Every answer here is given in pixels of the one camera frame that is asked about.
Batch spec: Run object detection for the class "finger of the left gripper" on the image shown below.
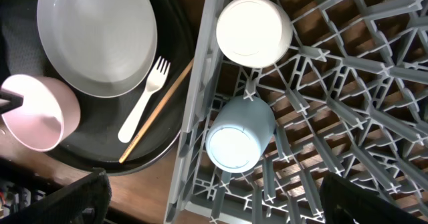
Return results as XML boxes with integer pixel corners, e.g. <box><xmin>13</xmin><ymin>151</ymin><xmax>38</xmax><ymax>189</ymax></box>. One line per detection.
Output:
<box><xmin>1</xmin><ymin>90</ymin><xmax>23</xmax><ymax>114</ymax></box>

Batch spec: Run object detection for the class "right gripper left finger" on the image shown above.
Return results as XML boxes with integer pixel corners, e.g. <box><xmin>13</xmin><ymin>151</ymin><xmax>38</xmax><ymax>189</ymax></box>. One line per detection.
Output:
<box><xmin>1</xmin><ymin>169</ymin><xmax>112</xmax><ymax>224</ymax></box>

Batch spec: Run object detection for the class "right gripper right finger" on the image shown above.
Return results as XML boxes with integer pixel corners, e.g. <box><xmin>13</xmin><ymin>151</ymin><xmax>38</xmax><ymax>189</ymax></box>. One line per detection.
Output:
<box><xmin>320</xmin><ymin>173</ymin><xmax>426</xmax><ymax>224</ymax></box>

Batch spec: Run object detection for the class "light grey plate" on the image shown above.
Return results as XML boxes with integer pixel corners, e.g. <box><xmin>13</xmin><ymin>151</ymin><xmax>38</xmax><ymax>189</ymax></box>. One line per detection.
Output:
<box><xmin>37</xmin><ymin>0</ymin><xmax>157</xmax><ymax>98</ymax></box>

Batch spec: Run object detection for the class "light blue cup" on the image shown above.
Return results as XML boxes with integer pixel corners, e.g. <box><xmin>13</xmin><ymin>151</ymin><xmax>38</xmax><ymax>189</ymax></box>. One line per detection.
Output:
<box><xmin>205</xmin><ymin>96</ymin><xmax>276</xmax><ymax>173</ymax></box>

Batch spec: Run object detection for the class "white plastic fork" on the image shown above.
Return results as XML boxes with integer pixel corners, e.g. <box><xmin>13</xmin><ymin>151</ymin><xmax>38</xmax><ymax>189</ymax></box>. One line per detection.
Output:
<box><xmin>118</xmin><ymin>56</ymin><xmax>171</xmax><ymax>143</ymax></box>

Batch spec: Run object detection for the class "wooden chopstick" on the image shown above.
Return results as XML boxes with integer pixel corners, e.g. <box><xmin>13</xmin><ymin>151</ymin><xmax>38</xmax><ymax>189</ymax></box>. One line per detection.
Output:
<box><xmin>118</xmin><ymin>60</ymin><xmax>194</xmax><ymax>164</ymax></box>

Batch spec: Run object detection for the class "white cup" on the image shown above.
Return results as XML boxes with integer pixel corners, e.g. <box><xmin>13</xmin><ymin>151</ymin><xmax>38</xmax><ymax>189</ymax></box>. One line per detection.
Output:
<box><xmin>216</xmin><ymin>0</ymin><xmax>293</xmax><ymax>68</ymax></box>

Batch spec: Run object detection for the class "grey dishwasher rack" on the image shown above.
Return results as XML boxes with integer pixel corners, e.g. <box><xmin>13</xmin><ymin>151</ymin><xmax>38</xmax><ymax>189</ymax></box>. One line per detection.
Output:
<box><xmin>164</xmin><ymin>0</ymin><xmax>427</xmax><ymax>223</ymax></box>

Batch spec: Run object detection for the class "round black serving tray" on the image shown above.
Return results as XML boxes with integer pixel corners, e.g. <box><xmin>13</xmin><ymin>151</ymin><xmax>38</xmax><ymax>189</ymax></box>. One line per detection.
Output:
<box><xmin>1</xmin><ymin>0</ymin><xmax>195</xmax><ymax>175</ymax></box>

